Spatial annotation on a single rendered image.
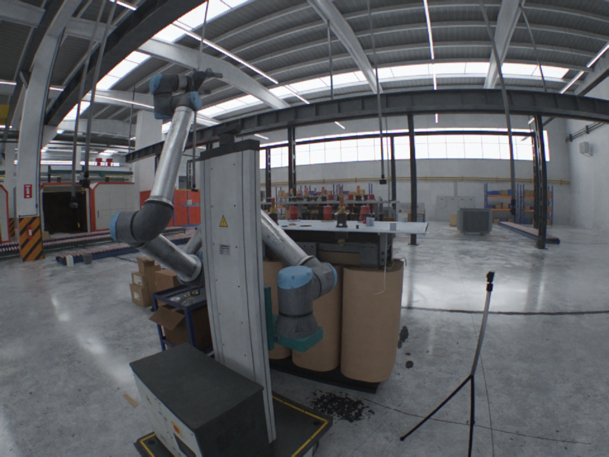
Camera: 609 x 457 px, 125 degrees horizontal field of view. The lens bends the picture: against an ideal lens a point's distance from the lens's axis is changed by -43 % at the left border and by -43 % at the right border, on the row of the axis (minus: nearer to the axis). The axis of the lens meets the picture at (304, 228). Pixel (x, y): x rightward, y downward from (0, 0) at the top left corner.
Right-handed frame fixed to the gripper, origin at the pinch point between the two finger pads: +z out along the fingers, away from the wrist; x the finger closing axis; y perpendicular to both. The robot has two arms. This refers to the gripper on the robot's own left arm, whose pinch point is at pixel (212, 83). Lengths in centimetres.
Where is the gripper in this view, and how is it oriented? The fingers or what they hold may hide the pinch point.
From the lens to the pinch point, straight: 153.2
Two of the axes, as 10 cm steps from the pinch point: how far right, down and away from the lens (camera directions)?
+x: -6.6, 3.1, 6.8
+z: 6.3, -2.7, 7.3
